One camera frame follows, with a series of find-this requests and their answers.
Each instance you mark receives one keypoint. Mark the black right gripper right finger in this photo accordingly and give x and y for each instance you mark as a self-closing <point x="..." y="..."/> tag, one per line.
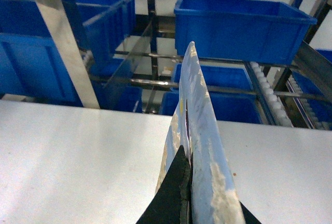
<point x="248" y="216"/>

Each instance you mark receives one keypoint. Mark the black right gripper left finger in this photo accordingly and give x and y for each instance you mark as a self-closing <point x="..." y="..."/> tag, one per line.
<point x="171" y="203"/>

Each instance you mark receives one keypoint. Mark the flower gift bag light blue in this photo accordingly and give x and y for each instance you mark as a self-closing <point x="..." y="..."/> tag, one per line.
<point x="194" y="126"/>

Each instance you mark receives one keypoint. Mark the blue bin on roller rack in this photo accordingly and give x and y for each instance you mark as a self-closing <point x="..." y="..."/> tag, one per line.
<point x="248" y="30"/>

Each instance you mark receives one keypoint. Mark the blue bin on table side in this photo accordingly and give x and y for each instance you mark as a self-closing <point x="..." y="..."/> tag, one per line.
<point x="30" y="62"/>

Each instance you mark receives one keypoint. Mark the steel rack vertical post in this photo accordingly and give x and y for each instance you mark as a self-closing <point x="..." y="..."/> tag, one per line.
<point x="56" y="20"/>

